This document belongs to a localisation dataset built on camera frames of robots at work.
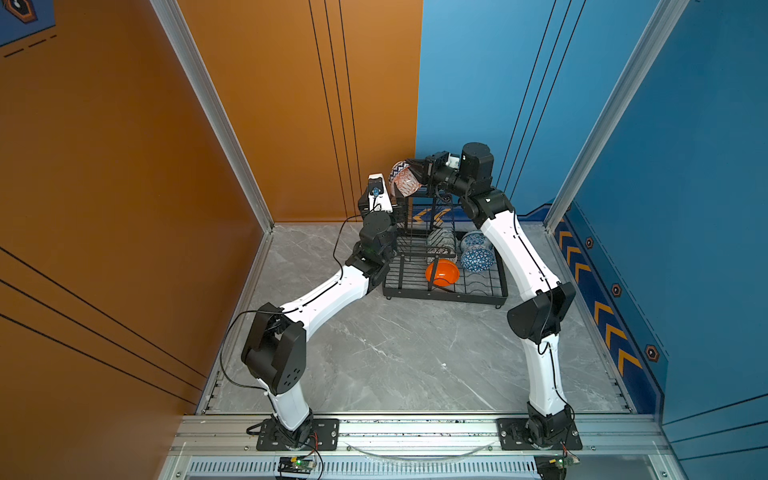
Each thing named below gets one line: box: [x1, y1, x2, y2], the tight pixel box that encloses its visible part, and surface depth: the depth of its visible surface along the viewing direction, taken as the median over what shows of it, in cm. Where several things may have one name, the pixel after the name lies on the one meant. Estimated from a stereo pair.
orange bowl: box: [426, 259, 461, 287], surface depth 101 cm
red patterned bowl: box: [389, 160, 423, 199], surface depth 76 cm
